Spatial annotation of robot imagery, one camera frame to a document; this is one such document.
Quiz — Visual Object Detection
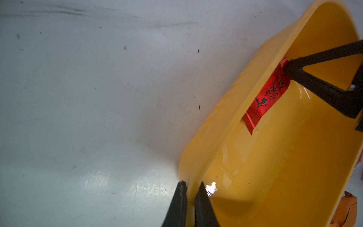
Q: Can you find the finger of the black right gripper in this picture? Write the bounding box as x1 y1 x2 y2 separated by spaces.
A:
285 40 363 119

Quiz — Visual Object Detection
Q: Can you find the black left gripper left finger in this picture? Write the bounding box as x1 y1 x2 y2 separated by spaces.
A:
162 181 187 227

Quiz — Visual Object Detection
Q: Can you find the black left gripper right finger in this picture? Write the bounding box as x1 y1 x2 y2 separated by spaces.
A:
195 182 220 227

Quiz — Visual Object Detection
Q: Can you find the yellow plastic storage box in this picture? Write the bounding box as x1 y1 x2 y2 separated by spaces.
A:
179 1 363 227

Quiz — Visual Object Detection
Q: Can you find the orange tea bag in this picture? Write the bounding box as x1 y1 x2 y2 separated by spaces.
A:
329 191 358 227

